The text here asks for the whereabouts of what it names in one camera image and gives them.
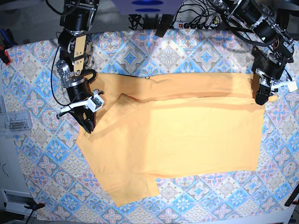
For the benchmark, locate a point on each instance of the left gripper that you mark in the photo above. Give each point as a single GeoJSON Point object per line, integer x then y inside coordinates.
{"type": "Point", "coordinates": [269, 70]}

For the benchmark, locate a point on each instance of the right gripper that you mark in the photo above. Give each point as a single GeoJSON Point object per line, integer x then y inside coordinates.
{"type": "Point", "coordinates": [79, 92]}

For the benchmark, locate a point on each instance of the yellow T-shirt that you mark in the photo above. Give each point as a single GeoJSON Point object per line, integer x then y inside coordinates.
{"type": "Point", "coordinates": [171, 126]}

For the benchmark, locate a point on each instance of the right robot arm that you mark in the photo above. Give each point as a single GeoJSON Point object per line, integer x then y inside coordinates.
{"type": "Point", "coordinates": [74, 50]}

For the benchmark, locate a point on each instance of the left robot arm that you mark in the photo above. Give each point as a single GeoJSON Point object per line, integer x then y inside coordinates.
{"type": "Point", "coordinates": [249, 22]}

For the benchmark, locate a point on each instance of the clear plastic screw box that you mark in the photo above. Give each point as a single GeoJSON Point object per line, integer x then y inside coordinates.
{"type": "Point", "coordinates": [17, 122]}

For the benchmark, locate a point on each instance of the patterned blue tablecloth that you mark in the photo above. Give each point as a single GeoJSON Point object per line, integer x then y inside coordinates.
{"type": "Point", "coordinates": [47, 163]}

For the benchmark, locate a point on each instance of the red black clamp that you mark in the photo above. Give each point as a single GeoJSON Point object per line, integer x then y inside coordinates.
{"type": "Point", "coordinates": [4, 56]}

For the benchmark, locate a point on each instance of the black clamp bar right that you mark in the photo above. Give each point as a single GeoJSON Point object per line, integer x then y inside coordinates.
{"type": "Point", "coordinates": [291, 199]}

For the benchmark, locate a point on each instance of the white power strip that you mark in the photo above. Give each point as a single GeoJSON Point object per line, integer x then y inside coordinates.
{"type": "Point", "coordinates": [188, 25]}

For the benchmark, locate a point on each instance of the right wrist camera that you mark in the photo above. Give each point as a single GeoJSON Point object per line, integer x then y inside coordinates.
{"type": "Point", "coordinates": [95, 103]}

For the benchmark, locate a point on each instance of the orange handled clamp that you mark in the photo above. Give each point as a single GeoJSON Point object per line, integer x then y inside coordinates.
{"type": "Point", "coordinates": [34, 206]}

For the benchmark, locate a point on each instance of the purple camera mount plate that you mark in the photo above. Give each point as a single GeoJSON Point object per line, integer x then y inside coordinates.
{"type": "Point", "coordinates": [147, 6]}

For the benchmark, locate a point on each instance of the black bracket under mount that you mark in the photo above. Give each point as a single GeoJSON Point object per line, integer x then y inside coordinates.
{"type": "Point", "coordinates": [164, 24]}

